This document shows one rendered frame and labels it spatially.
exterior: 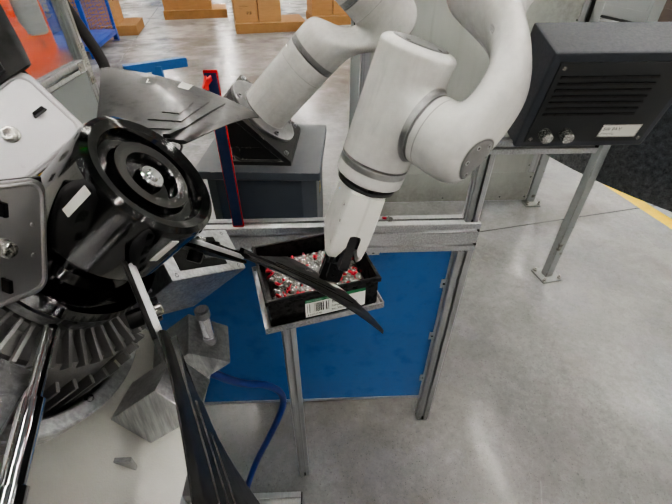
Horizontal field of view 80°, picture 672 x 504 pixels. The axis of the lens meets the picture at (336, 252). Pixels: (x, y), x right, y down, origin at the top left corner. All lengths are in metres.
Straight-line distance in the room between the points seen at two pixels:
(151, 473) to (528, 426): 1.36
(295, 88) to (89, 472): 0.80
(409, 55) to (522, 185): 2.42
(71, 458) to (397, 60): 0.53
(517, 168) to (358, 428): 1.84
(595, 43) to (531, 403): 1.27
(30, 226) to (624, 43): 0.86
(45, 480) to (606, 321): 2.07
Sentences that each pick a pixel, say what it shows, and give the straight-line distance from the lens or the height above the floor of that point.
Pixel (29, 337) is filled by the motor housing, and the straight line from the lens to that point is 0.43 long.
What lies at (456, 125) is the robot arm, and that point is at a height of 1.24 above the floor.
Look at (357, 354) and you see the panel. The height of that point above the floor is 0.37.
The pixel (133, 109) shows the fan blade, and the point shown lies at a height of 1.20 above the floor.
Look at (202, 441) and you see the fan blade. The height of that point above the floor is 1.12.
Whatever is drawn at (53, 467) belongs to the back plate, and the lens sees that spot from 0.55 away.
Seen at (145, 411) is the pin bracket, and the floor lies 0.95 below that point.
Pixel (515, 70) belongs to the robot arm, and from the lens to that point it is 0.44.
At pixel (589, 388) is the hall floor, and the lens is 1.91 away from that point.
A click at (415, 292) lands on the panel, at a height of 0.63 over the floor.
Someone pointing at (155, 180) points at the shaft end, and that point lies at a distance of 0.37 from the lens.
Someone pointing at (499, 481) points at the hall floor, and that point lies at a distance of 1.58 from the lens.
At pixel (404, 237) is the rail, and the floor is 0.82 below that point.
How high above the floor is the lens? 1.38
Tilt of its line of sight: 39 degrees down
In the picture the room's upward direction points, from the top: straight up
